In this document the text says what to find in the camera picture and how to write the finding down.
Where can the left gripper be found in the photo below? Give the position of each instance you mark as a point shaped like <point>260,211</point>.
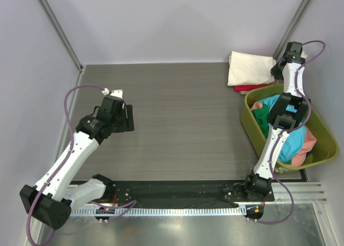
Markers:
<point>129,127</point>

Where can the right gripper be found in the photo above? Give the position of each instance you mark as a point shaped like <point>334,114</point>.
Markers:
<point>275,72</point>

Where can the cream white t shirt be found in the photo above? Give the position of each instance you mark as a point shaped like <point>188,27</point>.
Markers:
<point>249,69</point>

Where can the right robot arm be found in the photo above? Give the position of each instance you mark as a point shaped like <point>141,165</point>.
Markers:
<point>290,112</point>

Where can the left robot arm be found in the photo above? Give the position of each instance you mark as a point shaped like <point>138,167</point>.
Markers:
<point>50,200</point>

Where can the folded red t shirt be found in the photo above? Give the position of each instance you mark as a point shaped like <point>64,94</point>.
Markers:
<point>239,88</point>

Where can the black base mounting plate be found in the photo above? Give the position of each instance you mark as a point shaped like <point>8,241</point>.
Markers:
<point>183,193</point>

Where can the green t shirt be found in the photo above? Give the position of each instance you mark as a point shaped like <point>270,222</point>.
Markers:
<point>261,117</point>

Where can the light blue t shirt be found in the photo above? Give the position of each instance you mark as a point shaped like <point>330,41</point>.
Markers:
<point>294,143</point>

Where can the pink t shirt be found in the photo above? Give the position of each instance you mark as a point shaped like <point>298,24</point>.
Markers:
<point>309,143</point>

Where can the olive green plastic basket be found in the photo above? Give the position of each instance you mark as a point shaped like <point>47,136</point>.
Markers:
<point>325,149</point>

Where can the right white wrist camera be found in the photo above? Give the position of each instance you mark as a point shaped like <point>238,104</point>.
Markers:
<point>304,55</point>

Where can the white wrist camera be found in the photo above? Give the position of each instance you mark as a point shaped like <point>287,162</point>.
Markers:
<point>115,93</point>
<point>304,55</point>

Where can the right aluminium frame post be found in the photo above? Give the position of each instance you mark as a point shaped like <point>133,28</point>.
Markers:
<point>293,24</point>

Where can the aluminium frame post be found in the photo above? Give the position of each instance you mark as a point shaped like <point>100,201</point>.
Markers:
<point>293,24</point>
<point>60,32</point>

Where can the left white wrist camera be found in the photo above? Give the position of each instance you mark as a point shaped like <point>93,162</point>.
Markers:
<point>115,93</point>

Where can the white slotted cable duct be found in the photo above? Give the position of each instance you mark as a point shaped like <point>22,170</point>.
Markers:
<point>145,212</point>

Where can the aluminium rail profile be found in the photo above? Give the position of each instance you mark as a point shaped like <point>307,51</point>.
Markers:
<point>299,192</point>

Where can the left aluminium frame post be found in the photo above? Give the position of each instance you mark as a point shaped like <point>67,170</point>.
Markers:
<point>60,32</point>

